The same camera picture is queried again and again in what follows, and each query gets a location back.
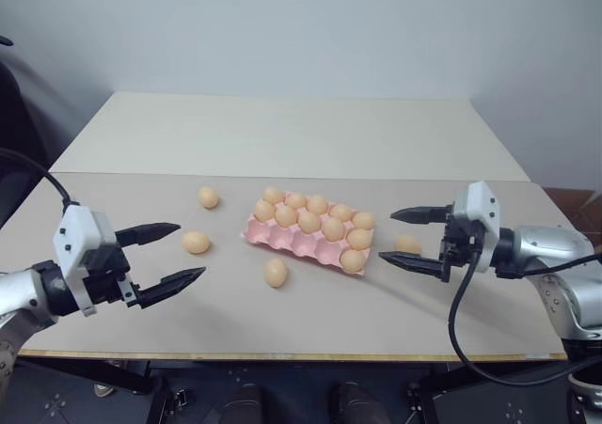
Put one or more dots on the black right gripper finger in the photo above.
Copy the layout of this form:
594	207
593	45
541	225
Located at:
421	215
414	262

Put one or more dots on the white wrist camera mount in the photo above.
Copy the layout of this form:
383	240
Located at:
482	212
77	236

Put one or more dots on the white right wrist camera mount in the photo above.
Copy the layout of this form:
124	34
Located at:
482	212

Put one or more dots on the dark rounded shape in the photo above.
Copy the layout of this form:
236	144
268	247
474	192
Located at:
357	403
242	403

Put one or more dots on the pink egg tray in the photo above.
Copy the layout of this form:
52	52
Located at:
308	247

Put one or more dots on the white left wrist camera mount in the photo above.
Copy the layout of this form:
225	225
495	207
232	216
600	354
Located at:
77	236

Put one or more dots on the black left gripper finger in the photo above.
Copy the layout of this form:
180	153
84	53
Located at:
171	284
148	232

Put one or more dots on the tan egg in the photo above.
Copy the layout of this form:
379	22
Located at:
353	260
208	197
407	244
195	242
273	193
317	204
333	229
286	215
296	200
363	220
275	272
308	222
264	210
341	212
359	239

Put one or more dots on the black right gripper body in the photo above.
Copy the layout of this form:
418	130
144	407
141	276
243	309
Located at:
458	243

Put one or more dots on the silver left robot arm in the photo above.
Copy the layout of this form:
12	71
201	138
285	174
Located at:
23	292

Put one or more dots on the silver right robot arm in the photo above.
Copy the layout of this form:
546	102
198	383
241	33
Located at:
555	264

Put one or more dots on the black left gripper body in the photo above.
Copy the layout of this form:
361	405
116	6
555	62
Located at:
106	273

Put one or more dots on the black base frame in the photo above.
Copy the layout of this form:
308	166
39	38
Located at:
89	391
494	396

